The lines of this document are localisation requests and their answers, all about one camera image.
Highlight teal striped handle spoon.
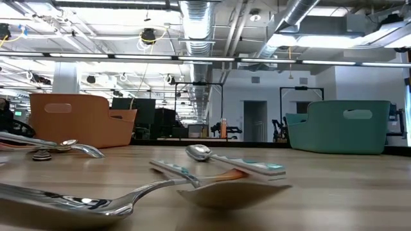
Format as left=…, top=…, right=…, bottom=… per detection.
left=0, top=131, right=106, bottom=159
left=185, top=144, right=287, bottom=177
left=149, top=159, right=292, bottom=212

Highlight orange upright object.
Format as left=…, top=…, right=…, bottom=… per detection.
left=219, top=117, right=229, bottom=140

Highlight black equipment rack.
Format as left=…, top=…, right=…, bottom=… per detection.
left=155, top=107, right=193, bottom=139

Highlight grey door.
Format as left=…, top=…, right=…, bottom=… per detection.
left=243, top=100, right=268, bottom=143

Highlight long ceiling light strip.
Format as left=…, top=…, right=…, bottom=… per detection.
left=0, top=51, right=411, bottom=69

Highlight black monitor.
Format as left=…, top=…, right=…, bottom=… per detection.
left=110, top=97, right=157, bottom=126

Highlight black ceiling device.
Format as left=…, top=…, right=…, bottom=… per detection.
left=140, top=27, right=157, bottom=46

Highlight orange plastic bin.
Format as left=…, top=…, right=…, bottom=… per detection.
left=29, top=92, right=138, bottom=150

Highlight teal plastic bin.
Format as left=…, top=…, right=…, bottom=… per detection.
left=284, top=99, right=392, bottom=155

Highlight white pillar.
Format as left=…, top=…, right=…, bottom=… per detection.
left=51, top=61, right=81, bottom=95

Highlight black office chair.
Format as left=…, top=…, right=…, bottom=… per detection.
left=12, top=119, right=37, bottom=139

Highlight black mounted device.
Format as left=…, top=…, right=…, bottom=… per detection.
left=387, top=102, right=408, bottom=139

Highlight person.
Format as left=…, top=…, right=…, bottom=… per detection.
left=0, top=98, right=15, bottom=134

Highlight silver round air duct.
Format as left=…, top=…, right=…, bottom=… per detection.
left=178, top=0, right=215, bottom=124
left=255, top=0, right=322, bottom=60

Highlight black gantry frame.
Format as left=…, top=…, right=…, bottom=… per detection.
left=279, top=85, right=325, bottom=142

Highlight grey rectangular air duct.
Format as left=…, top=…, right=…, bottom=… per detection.
left=297, top=14, right=381, bottom=37

